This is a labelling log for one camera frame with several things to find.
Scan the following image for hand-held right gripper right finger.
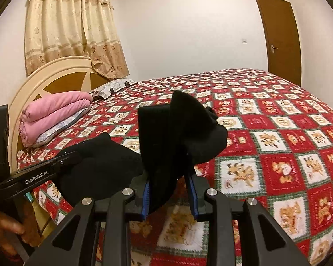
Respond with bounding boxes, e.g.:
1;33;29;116
184;172;311;266

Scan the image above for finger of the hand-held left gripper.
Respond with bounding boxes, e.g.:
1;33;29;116
46;150;83;174

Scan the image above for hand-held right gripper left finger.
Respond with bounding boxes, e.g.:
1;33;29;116
25;176;152;266

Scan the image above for black pants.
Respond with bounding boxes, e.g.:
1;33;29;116
55;90;228;214

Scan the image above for person's left hand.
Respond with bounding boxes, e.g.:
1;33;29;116
0;203;42;255

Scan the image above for grey patterned pillow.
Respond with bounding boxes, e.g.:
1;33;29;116
35;107;91;148

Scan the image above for folded pink blanket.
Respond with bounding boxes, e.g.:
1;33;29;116
19;91;94;147

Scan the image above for white pillow with dark print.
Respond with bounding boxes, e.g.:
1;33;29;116
90;78;136;100

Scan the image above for cream wooden headboard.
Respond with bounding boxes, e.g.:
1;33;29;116
8;56;111;172

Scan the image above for red printed patchwork bedspread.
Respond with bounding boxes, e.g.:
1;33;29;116
17;69;333;266

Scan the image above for beige patterned curtain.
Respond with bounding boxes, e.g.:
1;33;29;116
24;0;129;79

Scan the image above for brown wooden door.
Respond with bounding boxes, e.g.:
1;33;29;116
254;0;302;88

